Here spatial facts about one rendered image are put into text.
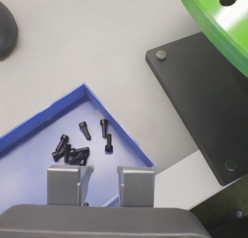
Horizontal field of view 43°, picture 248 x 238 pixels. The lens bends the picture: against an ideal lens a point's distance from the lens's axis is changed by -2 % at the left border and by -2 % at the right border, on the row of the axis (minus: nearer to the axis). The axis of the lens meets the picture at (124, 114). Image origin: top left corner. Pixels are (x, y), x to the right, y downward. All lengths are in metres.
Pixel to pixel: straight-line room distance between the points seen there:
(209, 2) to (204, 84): 0.15
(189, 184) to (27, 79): 0.18
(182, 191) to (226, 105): 0.09
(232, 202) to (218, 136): 1.00
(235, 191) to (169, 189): 1.03
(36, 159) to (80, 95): 0.07
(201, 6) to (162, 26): 0.19
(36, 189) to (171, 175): 0.11
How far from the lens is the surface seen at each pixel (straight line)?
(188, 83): 0.31
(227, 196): 1.28
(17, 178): 0.28
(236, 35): 0.17
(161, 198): 0.28
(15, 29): 0.35
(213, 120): 0.30
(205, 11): 0.18
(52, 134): 0.29
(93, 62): 0.33
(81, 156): 0.27
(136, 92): 0.31
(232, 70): 0.33
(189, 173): 0.28
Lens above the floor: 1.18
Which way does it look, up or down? 63 degrees down
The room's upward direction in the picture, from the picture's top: 5 degrees clockwise
